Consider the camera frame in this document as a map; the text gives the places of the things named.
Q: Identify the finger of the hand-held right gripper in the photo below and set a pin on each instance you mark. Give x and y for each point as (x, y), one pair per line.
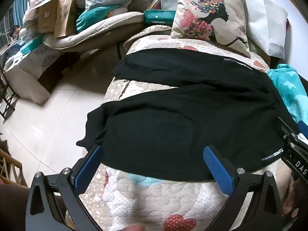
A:
(303, 128)
(286, 127)

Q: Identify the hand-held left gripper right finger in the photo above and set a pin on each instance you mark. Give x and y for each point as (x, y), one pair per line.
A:
(217, 170)

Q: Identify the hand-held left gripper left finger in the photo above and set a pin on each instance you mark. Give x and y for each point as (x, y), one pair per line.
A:
(89, 168)

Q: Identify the black pants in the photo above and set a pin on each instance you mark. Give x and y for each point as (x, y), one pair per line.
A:
(180, 125)

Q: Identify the person's right hand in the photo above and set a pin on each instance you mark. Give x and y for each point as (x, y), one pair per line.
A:
(291, 202)

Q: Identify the person's left hand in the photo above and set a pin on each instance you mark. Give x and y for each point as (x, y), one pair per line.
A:
(134, 228)

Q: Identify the teal fleece blanket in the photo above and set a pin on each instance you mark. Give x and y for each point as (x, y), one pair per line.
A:
(288, 89)

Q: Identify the heart print quilted bedspread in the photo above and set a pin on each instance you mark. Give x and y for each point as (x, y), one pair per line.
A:
(156, 202)

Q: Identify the light wooden chair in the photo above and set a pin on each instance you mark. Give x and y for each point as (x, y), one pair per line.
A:
(12, 168)

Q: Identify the person's leg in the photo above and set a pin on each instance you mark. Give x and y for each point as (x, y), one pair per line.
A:
(14, 209)

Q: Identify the white pillow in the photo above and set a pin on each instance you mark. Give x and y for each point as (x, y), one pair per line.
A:
(264, 21)

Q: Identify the dark wooden chair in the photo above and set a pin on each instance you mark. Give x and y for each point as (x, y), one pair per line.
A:
(5, 96)

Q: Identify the floral covered bench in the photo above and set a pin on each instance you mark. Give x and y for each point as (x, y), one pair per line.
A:
(31, 62)

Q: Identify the beige padded cushion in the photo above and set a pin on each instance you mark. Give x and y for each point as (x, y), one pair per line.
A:
(96, 32)

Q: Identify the floral figure printed pillow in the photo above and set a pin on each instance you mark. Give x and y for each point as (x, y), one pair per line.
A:
(204, 16)

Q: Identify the teal plastic-wrapped pack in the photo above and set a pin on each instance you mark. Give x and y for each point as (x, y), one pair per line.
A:
(96, 16)

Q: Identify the cardboard box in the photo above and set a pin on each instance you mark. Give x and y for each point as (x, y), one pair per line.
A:
(47, 16)

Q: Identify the brown paper bag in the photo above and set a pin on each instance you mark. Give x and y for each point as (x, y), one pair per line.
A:
(65, 12)

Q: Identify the teal tissue packet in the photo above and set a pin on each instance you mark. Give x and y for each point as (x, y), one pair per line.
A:
(158, 16)

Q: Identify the barred window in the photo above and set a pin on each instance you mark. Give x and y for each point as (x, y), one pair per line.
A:
(6, 24)

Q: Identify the teal curtain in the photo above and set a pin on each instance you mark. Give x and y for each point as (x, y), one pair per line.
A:
(19, 8)

